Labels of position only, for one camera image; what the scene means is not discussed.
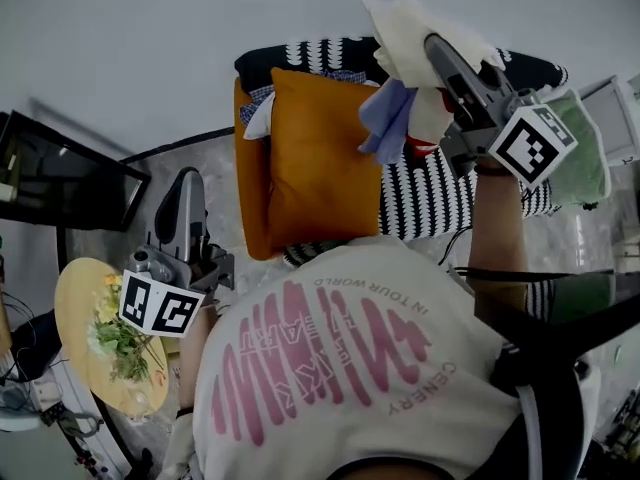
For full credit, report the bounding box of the blue cloth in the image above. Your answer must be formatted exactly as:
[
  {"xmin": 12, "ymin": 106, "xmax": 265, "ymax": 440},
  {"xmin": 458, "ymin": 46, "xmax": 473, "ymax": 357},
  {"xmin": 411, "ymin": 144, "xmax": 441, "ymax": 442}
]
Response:
[{"xmin": 357, "ymin": 78, "xmax": 417, "ymax": 165}]

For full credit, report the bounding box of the blue checkered garment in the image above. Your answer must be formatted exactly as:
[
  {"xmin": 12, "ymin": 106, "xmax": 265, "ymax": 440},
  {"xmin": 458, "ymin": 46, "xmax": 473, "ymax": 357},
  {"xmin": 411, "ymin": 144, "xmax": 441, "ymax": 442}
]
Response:
[{"xmin": 238, "ymin": 70, "xmax": 381, "ymax": 127}]

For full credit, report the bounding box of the round wooden table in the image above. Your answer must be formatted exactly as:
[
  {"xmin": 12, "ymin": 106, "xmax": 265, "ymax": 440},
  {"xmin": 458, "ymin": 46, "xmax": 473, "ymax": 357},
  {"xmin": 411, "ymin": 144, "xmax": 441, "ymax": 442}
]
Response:
[{"xmin": 53, "ymin": 256, "xmax": 170, "ymax": 419}]

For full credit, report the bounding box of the orange cushion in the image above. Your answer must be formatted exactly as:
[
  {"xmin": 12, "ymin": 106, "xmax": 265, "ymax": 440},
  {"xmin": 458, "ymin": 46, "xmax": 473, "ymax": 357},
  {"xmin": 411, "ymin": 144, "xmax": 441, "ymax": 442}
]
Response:
[{"xmin": 268, "ymin": 66, "xmax": 385, "ymax": 249}]

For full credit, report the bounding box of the person's right forearm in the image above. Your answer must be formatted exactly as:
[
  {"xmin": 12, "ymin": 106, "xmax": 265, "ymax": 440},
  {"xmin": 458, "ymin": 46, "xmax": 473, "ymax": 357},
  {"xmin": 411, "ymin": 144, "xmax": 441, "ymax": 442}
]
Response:
[{"xmin": 469, "ymin": 165, "xmax": 530, "ymax": 329}]

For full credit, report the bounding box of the black shoulder strap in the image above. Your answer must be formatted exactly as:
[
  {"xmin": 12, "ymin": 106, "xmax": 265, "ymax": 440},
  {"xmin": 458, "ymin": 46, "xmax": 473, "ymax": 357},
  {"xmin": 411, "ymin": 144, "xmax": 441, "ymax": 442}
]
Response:
[{"xmin": 514, "ymin": 357, "xmax": 587, "ymax": 480}]

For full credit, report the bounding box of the white cabinet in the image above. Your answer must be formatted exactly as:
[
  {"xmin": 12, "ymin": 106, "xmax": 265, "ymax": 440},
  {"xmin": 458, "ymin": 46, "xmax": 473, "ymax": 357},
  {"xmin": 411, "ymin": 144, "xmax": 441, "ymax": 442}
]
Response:
[{"xmin": 577, "ymin": 75, "xmax": 640, "ymax": 167}]

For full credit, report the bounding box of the black white striped blanket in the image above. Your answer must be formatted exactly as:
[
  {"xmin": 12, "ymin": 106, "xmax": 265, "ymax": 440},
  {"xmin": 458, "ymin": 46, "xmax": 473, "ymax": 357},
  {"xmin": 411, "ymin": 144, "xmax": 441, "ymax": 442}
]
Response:
[{"xmin": 234, "ymin": 36, "xmax": 571, "ymax": 269}]

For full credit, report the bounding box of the white cloth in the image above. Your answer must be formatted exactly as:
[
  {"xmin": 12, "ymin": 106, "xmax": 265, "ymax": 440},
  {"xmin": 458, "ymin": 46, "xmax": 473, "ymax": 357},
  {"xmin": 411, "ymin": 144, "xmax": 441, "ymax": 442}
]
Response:
[
  {"xmin": 243, "ymin": 92, "xmax": 276, "ymax": 142},
  {"xmin": 362, "ymin": 0, "xmax": 504, "ymax": 162}
]

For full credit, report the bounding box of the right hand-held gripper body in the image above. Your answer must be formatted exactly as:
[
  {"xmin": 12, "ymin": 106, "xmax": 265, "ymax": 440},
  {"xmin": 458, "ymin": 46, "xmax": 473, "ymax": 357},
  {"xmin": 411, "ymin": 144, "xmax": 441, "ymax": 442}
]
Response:
[{"xmin": 439, "ymin": 87, "xmax": 579, "ymax": 189}]

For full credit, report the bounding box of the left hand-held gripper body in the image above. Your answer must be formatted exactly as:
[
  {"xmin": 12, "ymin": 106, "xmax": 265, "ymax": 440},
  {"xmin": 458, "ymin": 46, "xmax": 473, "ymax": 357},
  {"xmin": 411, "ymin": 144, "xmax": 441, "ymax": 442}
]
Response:
[{"xmin": 118, "ymin": 212, "xmax": 236, "ymax": 339}]

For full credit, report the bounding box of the person's left forearm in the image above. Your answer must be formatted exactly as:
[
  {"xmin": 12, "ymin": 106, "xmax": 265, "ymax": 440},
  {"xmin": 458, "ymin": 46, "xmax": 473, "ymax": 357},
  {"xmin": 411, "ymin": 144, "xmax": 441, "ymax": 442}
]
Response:
[{"xmin": 177, "ymin": 297, "xmax": 221, "ymax": 414}]

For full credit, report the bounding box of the green blanket with white trim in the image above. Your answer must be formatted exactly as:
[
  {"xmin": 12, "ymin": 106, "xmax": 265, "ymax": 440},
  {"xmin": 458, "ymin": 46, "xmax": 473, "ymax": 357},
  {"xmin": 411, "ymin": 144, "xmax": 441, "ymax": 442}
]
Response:
[{"xmin": 542, "ymin": 87, "xmax": 612, "ymax": 209}]

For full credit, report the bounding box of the bunch of flowers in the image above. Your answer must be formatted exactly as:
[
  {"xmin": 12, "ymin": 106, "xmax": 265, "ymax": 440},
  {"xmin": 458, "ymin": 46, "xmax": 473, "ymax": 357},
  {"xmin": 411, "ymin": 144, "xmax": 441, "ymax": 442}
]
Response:
[{"xmin": 88, "ymin": 272, "xmax": 166, "ymax": 384}]

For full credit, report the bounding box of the person's white printed shirt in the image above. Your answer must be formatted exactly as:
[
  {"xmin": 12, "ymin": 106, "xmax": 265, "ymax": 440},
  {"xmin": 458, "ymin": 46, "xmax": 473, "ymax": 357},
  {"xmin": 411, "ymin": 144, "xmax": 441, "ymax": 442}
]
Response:
[{"xmin": 159, "ymin": 235, "xmax": 531, "ymax": 480}]

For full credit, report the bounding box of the black framed glass cabinet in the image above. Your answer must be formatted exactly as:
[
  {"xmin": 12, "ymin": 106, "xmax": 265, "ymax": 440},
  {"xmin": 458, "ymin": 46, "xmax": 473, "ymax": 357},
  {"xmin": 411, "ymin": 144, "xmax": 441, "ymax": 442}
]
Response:
[{"xmin": 0, "ymin": 110, "xmax": 152, "ymax": 233}]

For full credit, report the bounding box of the black chest mount rig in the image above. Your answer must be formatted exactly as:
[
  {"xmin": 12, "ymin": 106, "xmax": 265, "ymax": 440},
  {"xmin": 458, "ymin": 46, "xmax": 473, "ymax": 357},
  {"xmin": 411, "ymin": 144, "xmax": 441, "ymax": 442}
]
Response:
[{"xmin": 454, "ymin": 266, "xmax": 640, "ymax": 399}]

